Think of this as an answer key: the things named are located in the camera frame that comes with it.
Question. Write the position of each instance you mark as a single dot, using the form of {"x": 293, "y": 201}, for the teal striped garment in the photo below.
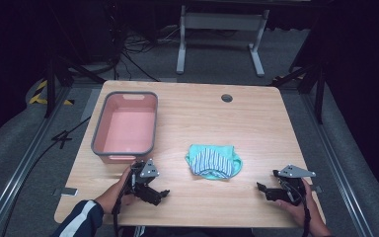
{"x": 214, "y": 162}

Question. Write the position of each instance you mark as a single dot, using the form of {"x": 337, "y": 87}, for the white metal desk frame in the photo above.
{"x": 222, "y": 21}

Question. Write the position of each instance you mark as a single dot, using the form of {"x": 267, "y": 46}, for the pink basin with grey rim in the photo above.
{"x": 126, "y": 126}

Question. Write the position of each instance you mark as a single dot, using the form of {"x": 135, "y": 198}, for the aluminium floor rail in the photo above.
{"x": 339, "y": 171}
{"x": 19, "y": 171}

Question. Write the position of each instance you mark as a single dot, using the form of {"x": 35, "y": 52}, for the person's right hand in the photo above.
{"x": 297, "y": 212}

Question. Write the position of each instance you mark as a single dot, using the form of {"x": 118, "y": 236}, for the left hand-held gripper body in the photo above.
{"x": 144, "y": 173}

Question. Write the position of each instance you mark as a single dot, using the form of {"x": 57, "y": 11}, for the person's left hand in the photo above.
{"x": 122, "y": 187}

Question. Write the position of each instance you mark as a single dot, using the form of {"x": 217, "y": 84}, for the black metal stand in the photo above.
{"x": 59, "y": 70}
{"x": 312, "y": 77}

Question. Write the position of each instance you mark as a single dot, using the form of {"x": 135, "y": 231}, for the silver tape piece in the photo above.
{"x": 66, "y": 191}
{"x": 316, "y": 189}

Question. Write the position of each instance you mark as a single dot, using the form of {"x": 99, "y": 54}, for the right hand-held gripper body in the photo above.
{"x": 292, "y": 184}

